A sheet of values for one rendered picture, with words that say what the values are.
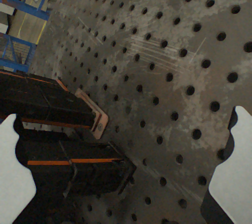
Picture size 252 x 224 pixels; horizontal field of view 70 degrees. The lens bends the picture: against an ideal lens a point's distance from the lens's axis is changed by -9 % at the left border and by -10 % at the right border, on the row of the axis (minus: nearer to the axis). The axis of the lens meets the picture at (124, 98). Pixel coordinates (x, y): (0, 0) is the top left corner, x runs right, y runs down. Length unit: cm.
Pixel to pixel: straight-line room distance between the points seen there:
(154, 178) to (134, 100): 16
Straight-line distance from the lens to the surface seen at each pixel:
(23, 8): 204
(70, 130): 57
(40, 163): 30
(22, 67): 223
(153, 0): 47
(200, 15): 37
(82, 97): 53
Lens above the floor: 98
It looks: 43 degrees down
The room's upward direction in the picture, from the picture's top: 76 degrees counter-clockwise
